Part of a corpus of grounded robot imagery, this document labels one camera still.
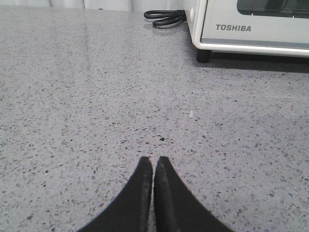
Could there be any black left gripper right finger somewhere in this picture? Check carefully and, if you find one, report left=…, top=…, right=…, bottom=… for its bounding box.
left=154, top=157, right=231, bottom=232

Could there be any white Toshiba toaster oven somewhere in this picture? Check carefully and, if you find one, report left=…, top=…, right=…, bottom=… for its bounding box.
left=183, top=0, right=309, bottom=63

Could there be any black coiled power cable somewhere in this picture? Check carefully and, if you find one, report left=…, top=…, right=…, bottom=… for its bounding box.
left=143, top=9, right=186, bottom=29

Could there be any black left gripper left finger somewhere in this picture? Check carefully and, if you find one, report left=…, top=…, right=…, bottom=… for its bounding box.
left=79, top=157, right=153, bottom=232

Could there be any grey curtain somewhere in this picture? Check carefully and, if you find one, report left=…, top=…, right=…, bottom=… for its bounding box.
left=0, top=0, right=183, bottom=12

